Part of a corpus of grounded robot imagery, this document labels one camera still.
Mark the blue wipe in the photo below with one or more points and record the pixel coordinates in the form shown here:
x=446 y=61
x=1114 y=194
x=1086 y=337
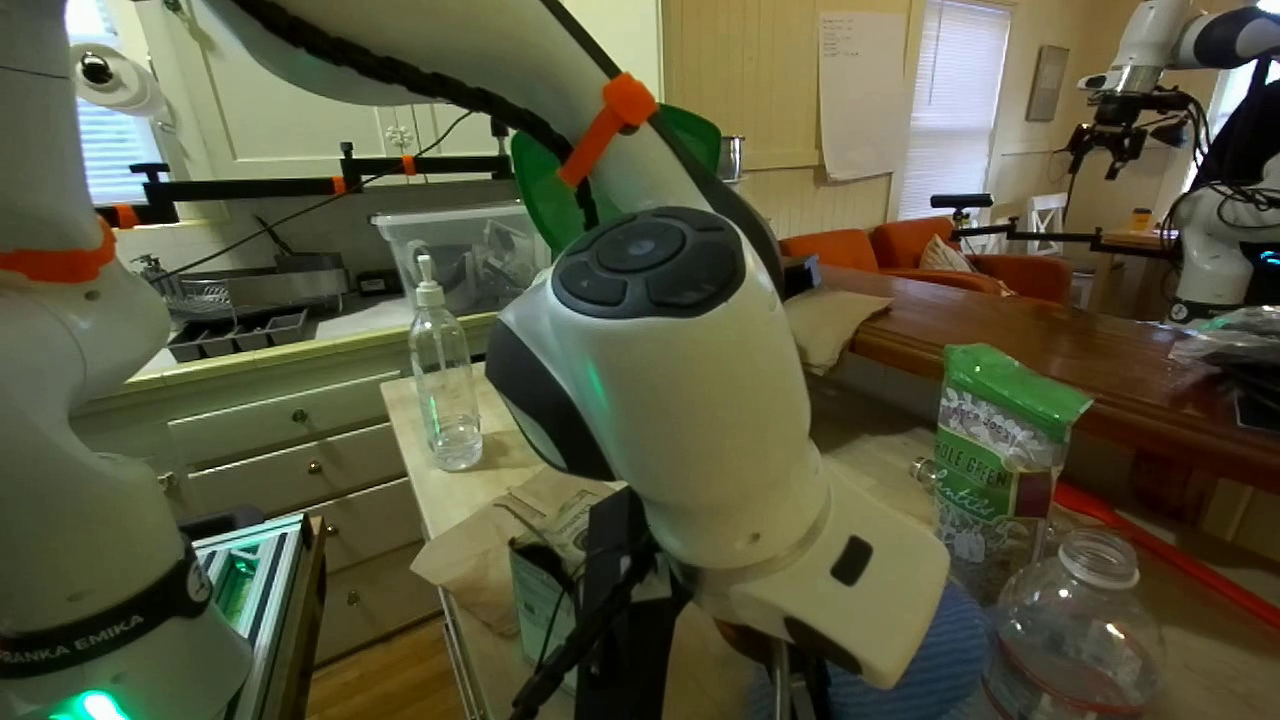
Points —
x=937 y=681

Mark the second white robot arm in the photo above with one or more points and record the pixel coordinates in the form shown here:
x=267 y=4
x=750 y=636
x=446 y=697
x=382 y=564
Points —
x=1235 y=194

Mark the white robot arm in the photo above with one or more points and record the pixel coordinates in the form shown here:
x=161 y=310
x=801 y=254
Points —
x=651 y=355

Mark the brown paper sheet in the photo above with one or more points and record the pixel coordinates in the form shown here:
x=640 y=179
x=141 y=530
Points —
x=474 y=559

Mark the beige folded cloth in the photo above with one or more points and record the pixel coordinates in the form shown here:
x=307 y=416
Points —
x=824 y=323

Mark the clear storage container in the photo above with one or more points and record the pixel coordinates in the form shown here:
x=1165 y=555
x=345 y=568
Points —
x=481 y=257

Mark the clear glass bottle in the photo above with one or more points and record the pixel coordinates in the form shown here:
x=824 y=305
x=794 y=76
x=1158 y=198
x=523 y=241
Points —
x=441 y=368

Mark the small green white box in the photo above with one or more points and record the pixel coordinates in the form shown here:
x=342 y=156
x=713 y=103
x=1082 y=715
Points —
x=549 y=581

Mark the orange sofa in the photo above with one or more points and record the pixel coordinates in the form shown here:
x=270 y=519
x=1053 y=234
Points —
x=930 y=251

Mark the green snack bag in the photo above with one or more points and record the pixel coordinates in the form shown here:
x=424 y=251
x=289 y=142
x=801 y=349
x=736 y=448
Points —
x=1002 y=442

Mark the paper towel roll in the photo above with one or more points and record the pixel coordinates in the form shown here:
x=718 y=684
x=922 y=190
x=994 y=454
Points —
x=113 y=80

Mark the aluminium frame stand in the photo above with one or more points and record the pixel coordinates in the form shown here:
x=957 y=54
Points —
x=270 y=587

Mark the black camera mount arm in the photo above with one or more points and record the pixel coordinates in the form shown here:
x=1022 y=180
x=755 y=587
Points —
x=355 y=172

